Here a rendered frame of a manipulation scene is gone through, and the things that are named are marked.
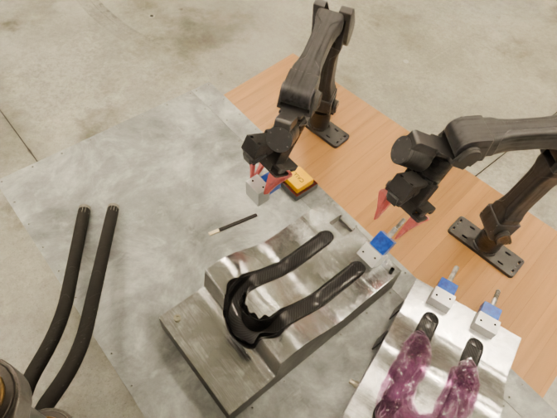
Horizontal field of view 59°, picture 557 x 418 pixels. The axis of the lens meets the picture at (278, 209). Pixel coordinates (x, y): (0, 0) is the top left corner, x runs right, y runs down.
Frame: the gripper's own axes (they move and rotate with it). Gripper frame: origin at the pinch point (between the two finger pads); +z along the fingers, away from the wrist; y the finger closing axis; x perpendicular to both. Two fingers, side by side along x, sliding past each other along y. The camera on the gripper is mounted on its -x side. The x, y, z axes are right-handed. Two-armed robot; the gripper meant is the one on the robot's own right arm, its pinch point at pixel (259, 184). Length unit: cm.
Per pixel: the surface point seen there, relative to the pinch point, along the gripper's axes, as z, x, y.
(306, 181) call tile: 2.6, 20.3, 0.1
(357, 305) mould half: 5.9, 2.4, 35.9
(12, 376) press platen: -3, -67, 24
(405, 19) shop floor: -13, 235, -105
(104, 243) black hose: 24.8, -27.9, -13.7
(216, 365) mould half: 22.8, -24.6, 26.5
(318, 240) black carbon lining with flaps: 4.2, 6.8, 18.0
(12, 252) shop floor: 112, -7, -89
